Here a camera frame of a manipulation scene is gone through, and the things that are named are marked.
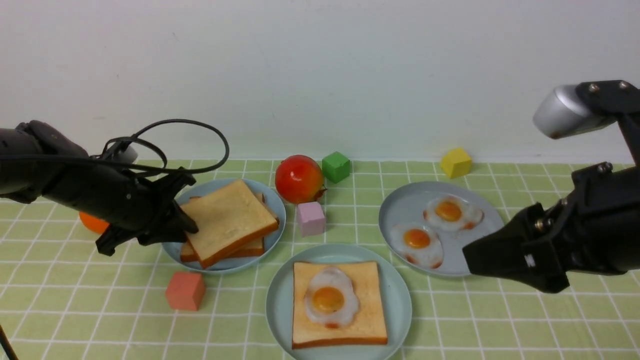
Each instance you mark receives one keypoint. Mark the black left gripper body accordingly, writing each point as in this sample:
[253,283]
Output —
[116,197]

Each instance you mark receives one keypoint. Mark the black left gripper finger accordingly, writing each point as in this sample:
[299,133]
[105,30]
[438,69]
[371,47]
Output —
[148,227]
[165,189]

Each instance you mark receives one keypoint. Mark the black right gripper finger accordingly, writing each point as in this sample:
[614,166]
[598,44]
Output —
[508,257]
[525,225]

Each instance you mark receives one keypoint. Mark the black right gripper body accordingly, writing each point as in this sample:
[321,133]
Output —
[593,229]

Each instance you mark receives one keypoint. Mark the toast slice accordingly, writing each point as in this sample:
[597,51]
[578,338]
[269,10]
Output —
[369,326]
[227,219]
[256,247]

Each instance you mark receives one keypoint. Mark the fried egg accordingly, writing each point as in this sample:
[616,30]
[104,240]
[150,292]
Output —
[451,213]
[418,244]
[330,299]

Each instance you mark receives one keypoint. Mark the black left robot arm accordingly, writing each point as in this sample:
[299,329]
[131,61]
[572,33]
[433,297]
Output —
[30,152]

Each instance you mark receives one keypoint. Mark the blue plate under bread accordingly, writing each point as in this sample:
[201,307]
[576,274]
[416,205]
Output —
[237,264]

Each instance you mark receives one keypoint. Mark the orange mandarin fruit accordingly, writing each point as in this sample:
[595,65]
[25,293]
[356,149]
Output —
[96,225]

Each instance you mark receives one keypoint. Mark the salmon red cube block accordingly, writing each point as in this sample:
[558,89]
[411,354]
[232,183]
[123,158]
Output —
[185,291]

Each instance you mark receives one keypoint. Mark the grey-blue plate with eggs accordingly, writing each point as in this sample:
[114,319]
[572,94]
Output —
[406,205]

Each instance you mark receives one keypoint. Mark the yellow cube block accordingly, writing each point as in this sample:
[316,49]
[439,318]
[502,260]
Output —
[456,163]

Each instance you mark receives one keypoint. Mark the teal empty front plate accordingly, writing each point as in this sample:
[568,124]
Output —
[397,304]

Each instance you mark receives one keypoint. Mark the red tomato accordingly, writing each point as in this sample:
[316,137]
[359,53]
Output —
[299,179]

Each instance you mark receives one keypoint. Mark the pink cube block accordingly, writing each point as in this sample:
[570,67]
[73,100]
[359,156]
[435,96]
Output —
[311,219]

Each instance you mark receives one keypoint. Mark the green cube block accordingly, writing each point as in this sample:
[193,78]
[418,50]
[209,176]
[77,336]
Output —
[336,167]

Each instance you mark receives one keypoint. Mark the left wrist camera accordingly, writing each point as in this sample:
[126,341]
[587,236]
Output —
[120,152]

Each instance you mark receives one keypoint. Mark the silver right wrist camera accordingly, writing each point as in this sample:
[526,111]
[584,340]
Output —
[563,114]

